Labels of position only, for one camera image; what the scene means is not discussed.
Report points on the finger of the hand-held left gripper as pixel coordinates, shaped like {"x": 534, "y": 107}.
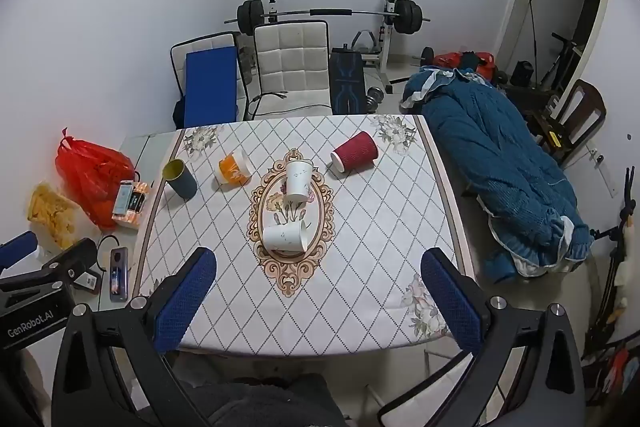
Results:
{"x": 75, "y": 259}
{"x": 17, "y": 248}

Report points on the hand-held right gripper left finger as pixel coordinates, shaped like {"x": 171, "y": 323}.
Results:
{"x": 184, "y": 304}

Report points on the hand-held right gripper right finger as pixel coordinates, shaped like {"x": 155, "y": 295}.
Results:
{"x": 452, "y": 307}

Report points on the dark blue cup yellow inside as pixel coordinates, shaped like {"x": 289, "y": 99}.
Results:
{"x": 182, "y": 181}

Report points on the orange and white paper cup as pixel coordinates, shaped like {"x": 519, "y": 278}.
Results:
{"x": 234, "y": 168}

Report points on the red ribbed paper cup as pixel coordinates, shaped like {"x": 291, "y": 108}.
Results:
{"x": 355, "y": 152}

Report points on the black smartphone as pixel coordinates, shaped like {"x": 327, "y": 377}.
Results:
{"x": 119, "y": 274}

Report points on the yellow snack bag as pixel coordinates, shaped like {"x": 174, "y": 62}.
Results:
{"x": 52, "y": 212}

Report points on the orange product box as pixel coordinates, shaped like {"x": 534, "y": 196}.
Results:
{"x": 135, "y": 207}

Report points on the red plastic bag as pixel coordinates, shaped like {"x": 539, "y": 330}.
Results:
{"x": 92, "y": 179}

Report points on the diamond pattern floral tablecloth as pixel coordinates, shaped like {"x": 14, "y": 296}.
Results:
{"x": 370, "y": 227}

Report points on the white side table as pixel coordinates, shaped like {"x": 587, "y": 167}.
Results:
{"x": 145, "y": 152}

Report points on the person's dark clothing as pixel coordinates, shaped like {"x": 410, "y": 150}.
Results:
{"x": 270, "y": 402}

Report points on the blue quilt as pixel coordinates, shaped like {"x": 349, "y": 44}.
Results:
{"x": 495, "y": 167}

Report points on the black stand with hanging things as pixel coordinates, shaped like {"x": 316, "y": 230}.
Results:
{"x": 612, "y": 287}

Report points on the blue mat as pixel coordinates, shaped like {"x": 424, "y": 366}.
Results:
{"x": 211, "y": 84}

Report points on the grey dumbbell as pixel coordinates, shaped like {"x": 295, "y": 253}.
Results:
{"x": 375, "y": 98}

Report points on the black speaker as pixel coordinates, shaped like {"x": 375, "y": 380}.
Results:
{"x": 522, "y": 73}

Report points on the dark wooden chair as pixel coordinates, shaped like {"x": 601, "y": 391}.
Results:
{"x": 587, "y": 99}

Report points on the black pad with blue lines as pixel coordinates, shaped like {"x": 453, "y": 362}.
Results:
{"x": 347, "y": 82}

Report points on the white padded chair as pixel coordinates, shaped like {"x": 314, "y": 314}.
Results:
{"x": 292, "y": 67}
{"x": 205, "y": 41}

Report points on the barbell on rack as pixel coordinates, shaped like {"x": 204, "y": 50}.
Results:
{"x": 386, "y": 52}

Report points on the black exercise machine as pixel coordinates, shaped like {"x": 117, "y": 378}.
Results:
{"x": 562, "y": 57}

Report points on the barbell with black plates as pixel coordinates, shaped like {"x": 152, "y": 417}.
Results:
{"x": 250, "y": 18}

